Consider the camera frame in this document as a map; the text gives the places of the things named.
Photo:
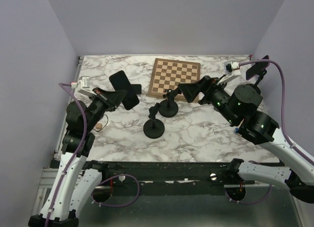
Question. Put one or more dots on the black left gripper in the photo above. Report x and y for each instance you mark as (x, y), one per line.
(112, 99)

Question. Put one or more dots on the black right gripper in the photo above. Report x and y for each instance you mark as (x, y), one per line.
(191, 90)

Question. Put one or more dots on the black phone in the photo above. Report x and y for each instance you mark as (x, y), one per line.
(119, 82)

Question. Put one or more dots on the black smartphone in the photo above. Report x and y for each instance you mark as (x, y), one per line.
(137, 88)

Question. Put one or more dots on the black phone stand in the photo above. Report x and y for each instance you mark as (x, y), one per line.
(153, 128)
(168, 107)
(260, 78)

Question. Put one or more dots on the red-edged phone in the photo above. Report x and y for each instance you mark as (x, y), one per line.
(257, 69)

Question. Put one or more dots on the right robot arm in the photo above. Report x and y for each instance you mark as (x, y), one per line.
(241, 110)

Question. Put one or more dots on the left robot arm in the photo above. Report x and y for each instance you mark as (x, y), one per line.
(69, 194)

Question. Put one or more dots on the wooden chessboard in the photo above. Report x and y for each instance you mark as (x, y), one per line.
(168, 74)

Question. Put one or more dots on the small wooden cube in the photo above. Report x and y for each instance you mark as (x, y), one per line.
(98, 126)

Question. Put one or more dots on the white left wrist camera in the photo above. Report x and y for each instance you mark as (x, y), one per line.
(83, 86)

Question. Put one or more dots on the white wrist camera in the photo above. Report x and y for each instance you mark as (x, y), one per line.
(83, 86)
(232, 71)

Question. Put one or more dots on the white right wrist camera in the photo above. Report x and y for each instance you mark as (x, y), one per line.
(232, 71)

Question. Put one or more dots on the aluminium frame rail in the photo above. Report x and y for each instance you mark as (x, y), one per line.
(49, 178)

